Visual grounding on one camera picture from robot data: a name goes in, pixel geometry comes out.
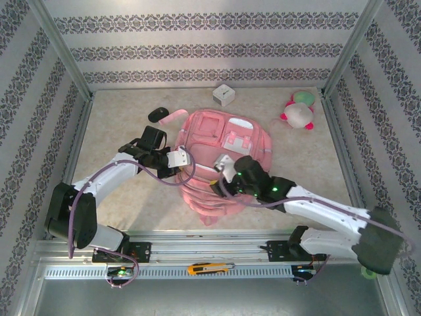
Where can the black computer mouse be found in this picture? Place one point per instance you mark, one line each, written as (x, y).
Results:
(158, 114)

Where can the green tape roll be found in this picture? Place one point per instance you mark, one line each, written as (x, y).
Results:
(364, 274)

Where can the pink backpack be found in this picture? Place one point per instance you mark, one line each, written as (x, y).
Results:
(210, 145)

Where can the aluminium table side rail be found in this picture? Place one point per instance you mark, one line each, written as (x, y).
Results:
(342, 145)
(77, 151)

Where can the yellow black utility knife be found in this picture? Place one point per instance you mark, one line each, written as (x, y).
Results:
(200, 269)

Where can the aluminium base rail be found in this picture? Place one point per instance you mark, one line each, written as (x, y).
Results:
(210, 245)

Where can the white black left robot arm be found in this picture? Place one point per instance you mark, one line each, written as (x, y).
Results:
(108, 177)

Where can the small LED circuit board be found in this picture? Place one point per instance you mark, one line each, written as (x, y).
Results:
(121, 272)
(304, 270)

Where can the white pink green plush toy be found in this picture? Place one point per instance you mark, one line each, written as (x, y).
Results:
(299, 113)

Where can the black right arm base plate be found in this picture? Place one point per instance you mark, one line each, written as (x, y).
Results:
(278, 251)

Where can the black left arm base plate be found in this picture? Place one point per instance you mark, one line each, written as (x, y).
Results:
(143, 251)

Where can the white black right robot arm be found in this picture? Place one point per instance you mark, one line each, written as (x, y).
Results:
(322, 210)

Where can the aluminium frame post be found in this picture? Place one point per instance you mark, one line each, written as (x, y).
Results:
(62, 49)
(355, 46)

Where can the white square alarm clock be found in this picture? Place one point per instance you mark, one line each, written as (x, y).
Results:
(224, 94)

